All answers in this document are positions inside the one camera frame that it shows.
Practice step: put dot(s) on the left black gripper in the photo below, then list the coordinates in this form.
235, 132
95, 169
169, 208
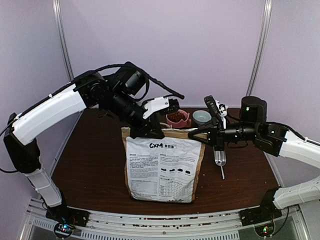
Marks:
152, 122

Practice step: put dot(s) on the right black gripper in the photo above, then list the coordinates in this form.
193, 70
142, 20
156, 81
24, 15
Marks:
216, 136

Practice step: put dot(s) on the metal scoop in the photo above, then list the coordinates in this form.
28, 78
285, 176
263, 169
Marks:
220, 160

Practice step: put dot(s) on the pet food bag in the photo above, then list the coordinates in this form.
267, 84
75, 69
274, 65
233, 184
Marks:
162, 170

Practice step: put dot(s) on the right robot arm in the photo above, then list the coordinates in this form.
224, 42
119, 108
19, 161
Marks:
273, 138

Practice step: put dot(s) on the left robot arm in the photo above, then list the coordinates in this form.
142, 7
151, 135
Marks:
112, 88

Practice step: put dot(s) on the pink pet bowl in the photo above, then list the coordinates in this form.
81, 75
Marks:
182, 124

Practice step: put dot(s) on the light blue ceramic bowl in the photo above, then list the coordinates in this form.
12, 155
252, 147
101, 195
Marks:
200, 117

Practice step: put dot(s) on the kibble in pink bowl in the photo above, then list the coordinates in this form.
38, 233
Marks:
176, 117

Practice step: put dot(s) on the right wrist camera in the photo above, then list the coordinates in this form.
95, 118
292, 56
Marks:
217, 110

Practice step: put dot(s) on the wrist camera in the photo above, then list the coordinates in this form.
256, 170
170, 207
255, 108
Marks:
217, 110
163, 105

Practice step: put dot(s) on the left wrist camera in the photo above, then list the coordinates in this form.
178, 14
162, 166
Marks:
163, 105

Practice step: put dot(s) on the right aluminium frame post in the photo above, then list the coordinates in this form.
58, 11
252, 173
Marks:
264, 30

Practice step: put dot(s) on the aluminium frame post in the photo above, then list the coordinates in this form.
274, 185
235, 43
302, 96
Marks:
264, 30
62, 38

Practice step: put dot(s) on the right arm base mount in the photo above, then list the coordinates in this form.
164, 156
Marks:
252, 216

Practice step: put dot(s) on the front aluminium rail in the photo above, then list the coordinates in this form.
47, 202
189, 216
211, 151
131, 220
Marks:
225, 225

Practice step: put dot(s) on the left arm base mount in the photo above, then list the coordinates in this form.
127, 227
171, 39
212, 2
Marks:
67, 215

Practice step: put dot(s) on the left aluminium frame post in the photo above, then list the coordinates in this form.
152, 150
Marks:
62, 38

